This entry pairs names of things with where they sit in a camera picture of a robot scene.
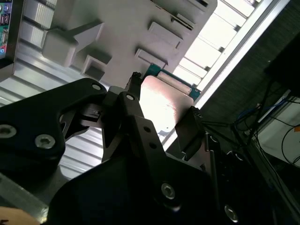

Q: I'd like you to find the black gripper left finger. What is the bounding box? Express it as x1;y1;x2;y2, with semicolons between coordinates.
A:
0;72;181;210

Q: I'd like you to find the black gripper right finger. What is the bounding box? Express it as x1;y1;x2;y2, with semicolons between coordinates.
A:
175;106;249;225

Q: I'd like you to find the silver CPU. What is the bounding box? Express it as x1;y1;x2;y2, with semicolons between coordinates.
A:
140;63;203;141

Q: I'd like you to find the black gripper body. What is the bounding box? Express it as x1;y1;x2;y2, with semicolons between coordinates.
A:
48;99;223;225

